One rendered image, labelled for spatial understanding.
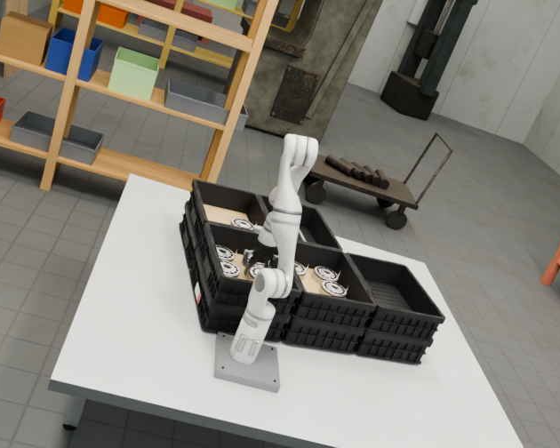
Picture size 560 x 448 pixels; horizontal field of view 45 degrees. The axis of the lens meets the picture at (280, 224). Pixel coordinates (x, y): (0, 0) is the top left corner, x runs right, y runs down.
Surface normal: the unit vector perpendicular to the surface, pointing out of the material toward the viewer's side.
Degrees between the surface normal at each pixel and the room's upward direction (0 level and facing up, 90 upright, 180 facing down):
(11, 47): 90
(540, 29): 90
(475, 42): 90
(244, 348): 90
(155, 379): 0
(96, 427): 0
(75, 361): 0
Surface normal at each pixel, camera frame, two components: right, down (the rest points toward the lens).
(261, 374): 0.34, -0.86
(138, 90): 0.13, 0.44
